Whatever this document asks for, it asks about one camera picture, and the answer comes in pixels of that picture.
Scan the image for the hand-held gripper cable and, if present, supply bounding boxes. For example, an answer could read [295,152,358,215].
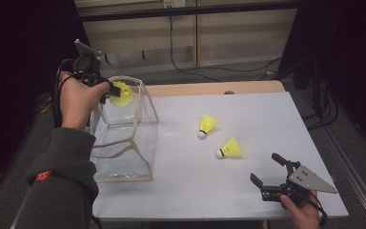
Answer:
[297,190,329,229]
[51,58,78,129]

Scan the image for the yellow shuttlecock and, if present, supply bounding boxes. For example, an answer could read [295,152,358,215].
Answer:
[197,114,219,140]
[214,136,243,159]
[108,80,133,108]

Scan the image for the beige wooden cabinet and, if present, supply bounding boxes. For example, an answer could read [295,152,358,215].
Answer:
[74,0,299,79]

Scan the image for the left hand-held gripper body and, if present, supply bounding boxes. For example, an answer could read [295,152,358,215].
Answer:
[71,38,112,88]

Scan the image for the clear bag with beige trim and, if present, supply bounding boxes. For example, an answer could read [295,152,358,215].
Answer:
[89,75,160,183]

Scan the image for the black stand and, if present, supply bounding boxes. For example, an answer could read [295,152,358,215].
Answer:
[311,61,324,118]
[49,73,63,135]

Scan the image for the metal floor rail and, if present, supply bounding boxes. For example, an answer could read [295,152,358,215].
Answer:
[9,104,74,229]
[295,92,366,229]

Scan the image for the person's right hand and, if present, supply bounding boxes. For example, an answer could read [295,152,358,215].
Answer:
[279,190,322,229]

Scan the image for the black metal bar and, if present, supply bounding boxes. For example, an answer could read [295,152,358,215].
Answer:
[78,0,299,23]

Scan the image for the left hand-held gripper cable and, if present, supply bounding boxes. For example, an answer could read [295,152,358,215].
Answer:
[51,58,78,129]

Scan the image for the person's left hand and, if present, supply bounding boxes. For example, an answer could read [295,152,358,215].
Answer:
[58,72,111,131]

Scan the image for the white table mat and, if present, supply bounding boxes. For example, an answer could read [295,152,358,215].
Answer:
[91,91,350,221]

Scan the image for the dark curtain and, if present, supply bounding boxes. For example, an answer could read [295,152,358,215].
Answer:
[0,0,103,198]
[279,0,366,154]

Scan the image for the right hand-held gripper cable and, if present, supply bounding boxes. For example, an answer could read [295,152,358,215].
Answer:
[297,190,329,229]

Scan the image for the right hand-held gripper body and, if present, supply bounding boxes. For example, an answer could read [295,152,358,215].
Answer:
[260,160,338,208]

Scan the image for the black floor cables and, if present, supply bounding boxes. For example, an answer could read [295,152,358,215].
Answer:
[301,80,339,130]

